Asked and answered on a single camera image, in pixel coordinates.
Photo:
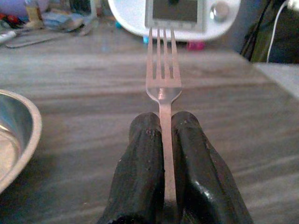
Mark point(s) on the white kitchen appliance with screen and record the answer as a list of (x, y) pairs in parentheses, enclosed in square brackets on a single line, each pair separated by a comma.
[(177, 16)]

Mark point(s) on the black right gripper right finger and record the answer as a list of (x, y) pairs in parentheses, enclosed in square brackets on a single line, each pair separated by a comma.
[(201, 168)]

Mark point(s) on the dark green bag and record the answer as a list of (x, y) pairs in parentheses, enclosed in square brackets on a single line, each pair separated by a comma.
[(264, 35)]

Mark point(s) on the silver metal fork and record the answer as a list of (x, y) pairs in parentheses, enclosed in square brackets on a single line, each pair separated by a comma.
[(163, 93)]

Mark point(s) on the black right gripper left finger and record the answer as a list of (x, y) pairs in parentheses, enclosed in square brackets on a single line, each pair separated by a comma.
[(137, 163)]

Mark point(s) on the silver metal bowl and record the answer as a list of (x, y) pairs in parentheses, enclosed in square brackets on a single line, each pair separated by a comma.
[(14, 135)]

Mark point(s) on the purple container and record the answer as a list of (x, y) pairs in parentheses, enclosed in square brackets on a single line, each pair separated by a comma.
[(21, 7)]

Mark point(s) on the blue folded cloth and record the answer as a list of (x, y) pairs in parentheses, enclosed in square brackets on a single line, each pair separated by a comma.
[(60, 21)]

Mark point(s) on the pink small block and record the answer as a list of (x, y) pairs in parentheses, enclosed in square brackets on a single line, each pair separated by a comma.
[(195, 45)]

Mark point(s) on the blue small block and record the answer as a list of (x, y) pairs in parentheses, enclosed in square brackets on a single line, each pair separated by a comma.
[(145, 39)]

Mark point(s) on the red small object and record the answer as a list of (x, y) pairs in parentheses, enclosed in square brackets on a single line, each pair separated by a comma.
[(9, 18)]

